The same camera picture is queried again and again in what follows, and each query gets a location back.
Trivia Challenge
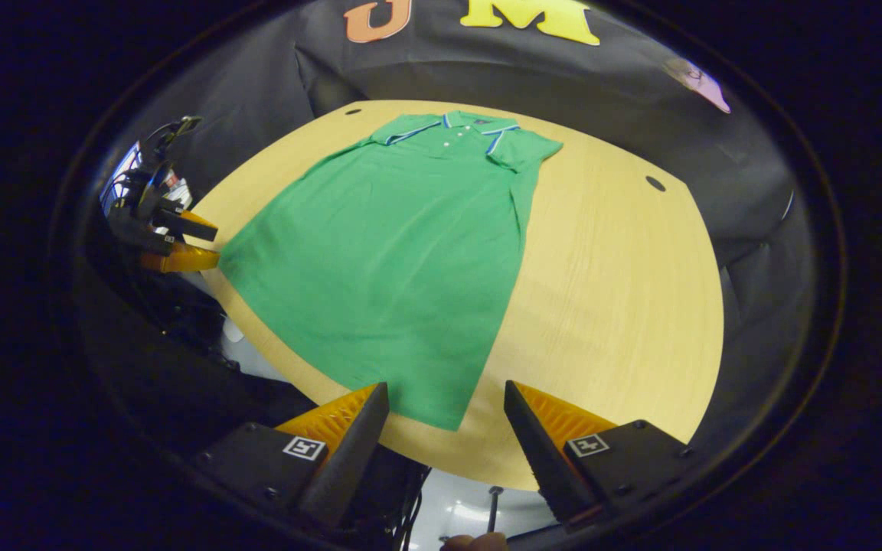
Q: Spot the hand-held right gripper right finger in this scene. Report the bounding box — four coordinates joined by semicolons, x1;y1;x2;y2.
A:
504;380;708;527

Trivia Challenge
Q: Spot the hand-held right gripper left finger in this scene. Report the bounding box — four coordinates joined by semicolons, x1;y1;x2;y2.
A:
193;383;390;530

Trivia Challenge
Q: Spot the green T-shirt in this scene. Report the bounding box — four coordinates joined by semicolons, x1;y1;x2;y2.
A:
217;111;564;432

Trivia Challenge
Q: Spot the bright display screen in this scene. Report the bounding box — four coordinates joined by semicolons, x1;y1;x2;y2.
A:
100;142;145;217

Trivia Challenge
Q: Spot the dark metal rod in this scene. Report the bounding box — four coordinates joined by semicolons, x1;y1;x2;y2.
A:
485;485;505;535

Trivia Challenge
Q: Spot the black backdrop cloth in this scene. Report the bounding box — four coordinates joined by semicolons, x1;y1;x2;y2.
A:
89;0;821;460

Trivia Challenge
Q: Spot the black cable bundle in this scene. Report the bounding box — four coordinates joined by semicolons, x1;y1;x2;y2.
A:
390;465;432;551

